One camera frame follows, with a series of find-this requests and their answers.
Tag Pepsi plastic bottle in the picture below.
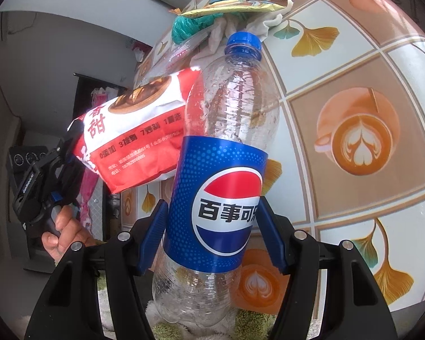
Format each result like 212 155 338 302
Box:
152 31 279 328

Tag teal plastic bag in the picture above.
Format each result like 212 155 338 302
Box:
172 13 222 44

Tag yellow snack packet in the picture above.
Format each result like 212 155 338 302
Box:
179 0 293 18

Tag white tissue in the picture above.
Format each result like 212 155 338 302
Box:
192 9 286 61

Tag left hand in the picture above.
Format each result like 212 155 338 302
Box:
41 206 96 263

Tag bed with pink bedding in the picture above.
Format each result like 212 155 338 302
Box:
73 73 120 240

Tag white green fluffy garment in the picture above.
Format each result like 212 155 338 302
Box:
95 271 281 340

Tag patterned vinyl tablecloth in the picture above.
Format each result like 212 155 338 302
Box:
119 0 425 318

